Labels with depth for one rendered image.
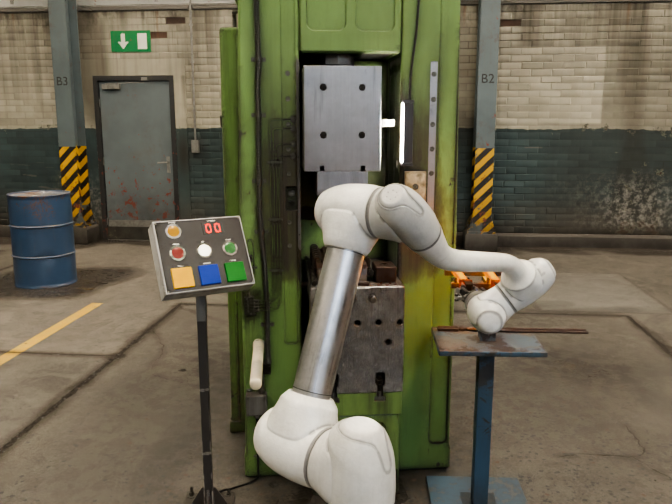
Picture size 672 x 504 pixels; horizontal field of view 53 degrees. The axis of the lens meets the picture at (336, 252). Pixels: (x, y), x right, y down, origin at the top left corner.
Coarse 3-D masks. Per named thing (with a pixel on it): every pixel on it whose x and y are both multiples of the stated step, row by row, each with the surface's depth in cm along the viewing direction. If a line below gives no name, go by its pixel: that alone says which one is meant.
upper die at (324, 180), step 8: (320, 168) 278; (312, 176) 295; (320, 176) 261; (328, 176) 261; (336, 176) 261; (344, 176) 261; (352, 176) 262; (360, 176) 262; (312, 184) 296; (320, 184) 261; (328, 184) 261; (336, 184) 262; (320, 192) 262
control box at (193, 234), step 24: (168, 240) 242; (192, 240) 246; (216, 240) 250; (240, 240) 254; (168, 264) 239; (192, 264) 243; (168, 288) 236; (192, 288) 239; (216, 288) 244; (240, 288) 252
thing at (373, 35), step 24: (312, 0) 262; (336, 0) 263; (360, 0) 264; (384, 0) 264; (312, 24) 264; (336, 24) 265; (360, 24) 265; (384, 24) 266; (312, 48) 265; (336, 48) 266; (360, 48) 266; (384, 48) 267
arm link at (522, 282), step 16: (432, 256) 171; (448, 256) 175; (464, 256) 180; (480, 256) 183; (496, 256) 186; (512, 256) 190; (512, 272) 191; (528, 272) 194; (544, 272) 196; (512, 288) 195; (528, 288) 194; (544, 288) 197; (512, 304) 198; (528, 304) 200
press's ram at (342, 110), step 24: (312, 72) 253; (336, 72) 254; (360, 72) 254; (312, 96) 255; (336, 96) 255; (360, 96) 256; (312, 120) 256; (336, 120) 257; (360, 120) 258; (384, 120) 277; (312, 144) 258; (336, 144) 259; (360, 144) 260; (312, 168) 260; (336, 168) 261; (360, 168) 261
